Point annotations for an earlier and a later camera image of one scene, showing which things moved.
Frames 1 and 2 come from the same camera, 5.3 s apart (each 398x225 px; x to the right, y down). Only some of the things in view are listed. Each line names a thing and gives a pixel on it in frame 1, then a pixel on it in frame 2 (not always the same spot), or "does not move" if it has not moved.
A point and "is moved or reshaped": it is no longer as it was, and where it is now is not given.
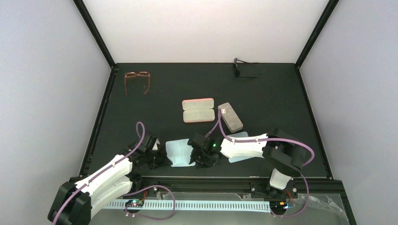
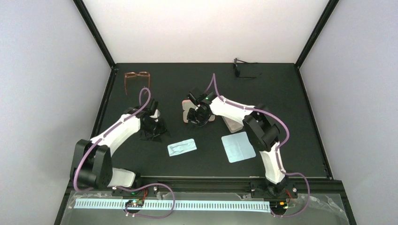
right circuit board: x=278 y=206 does not move
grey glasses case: x=230 y=117 does not move
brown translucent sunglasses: x=133 y=74 does not move
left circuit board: x=139 y=203 does not move
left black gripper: x=163 y=160 → x=162 y=131
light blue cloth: x=179 y=153 is moved or reshaped
